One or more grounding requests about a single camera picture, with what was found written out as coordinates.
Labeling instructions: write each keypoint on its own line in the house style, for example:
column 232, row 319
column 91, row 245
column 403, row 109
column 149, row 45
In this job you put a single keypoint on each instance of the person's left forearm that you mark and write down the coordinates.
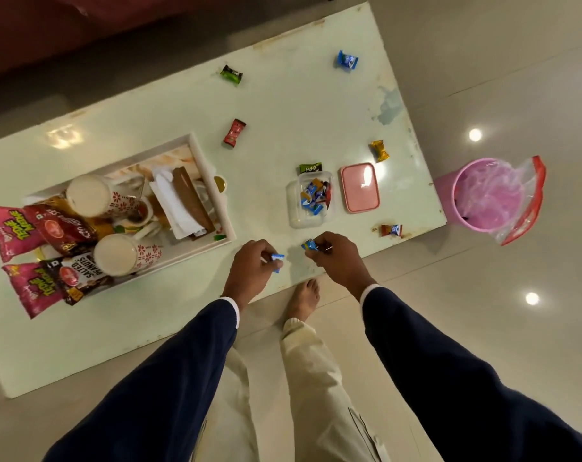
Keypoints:
column 156, row 394

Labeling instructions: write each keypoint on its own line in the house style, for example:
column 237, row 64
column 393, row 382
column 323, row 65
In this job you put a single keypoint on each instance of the person's right hand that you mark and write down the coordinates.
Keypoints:
column 341, row 262

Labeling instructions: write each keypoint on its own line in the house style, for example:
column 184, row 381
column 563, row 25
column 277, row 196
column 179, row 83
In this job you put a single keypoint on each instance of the person's left hand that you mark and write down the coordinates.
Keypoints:
column 250, row 274

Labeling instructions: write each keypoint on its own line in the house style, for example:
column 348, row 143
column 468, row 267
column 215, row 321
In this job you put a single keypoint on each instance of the white printed tray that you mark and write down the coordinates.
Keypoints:
column 214, row 197

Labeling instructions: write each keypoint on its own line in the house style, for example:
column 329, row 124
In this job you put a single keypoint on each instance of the dark green candy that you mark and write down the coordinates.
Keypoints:
column 310, row 168

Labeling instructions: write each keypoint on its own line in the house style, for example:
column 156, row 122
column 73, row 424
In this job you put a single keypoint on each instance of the clear zip bag red seal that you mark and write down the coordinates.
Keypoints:
column 531, row 197

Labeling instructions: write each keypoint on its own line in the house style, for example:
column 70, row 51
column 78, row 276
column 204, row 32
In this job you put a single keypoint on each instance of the person's right leg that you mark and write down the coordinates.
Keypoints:
column 319, row 394

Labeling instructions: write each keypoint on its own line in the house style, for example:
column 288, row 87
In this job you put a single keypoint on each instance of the maroon and yellow snack packet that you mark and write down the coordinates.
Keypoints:
column 60, row 228

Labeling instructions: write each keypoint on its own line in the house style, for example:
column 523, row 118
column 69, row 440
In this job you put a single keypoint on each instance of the bright green candy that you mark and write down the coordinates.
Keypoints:
column 231, row 74

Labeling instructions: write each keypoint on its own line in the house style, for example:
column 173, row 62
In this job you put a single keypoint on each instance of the salted peanuts packet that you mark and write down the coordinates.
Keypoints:
column 79, row 279

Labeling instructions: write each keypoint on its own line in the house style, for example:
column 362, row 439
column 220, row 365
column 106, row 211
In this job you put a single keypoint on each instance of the red candy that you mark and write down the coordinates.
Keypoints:
column 327, row 193
column 234, row 133

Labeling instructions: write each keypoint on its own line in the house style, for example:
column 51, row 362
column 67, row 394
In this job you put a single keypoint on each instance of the pink lidded clear container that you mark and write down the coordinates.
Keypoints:
column 294, row 216

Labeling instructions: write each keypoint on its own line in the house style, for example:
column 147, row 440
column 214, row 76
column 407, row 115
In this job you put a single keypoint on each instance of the white floral mug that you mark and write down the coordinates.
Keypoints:
column 89, row 196
column 115, row 255

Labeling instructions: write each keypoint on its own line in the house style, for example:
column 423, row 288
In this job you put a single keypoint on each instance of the orange candy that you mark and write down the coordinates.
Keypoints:
column 317, row 183

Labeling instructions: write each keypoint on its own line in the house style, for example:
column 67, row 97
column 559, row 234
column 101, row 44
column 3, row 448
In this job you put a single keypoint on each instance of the person's right forearm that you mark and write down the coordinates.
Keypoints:
column 464, row 380

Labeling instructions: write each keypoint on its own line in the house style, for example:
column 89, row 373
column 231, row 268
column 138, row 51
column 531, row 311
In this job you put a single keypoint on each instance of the pink snack packet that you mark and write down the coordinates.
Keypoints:
column 9, row 230
column 31, row 288

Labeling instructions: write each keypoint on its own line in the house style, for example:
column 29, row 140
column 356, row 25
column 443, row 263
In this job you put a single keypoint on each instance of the white coffee table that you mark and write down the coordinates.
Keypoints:
column 281, row 115

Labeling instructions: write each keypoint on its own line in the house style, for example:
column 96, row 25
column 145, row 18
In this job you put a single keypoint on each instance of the red sofa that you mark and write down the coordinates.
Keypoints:
column 21, row 33

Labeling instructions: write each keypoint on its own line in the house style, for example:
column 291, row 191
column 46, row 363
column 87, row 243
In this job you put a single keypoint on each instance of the pink plastic bin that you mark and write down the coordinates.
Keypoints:
column 445, row 197

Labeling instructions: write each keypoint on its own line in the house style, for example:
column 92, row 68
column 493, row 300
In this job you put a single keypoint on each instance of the brown candy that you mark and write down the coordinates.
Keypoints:
column 391, row 230

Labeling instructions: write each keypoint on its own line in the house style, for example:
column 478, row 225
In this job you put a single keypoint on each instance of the yellow and blue candy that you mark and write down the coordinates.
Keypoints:
column 306, row 193

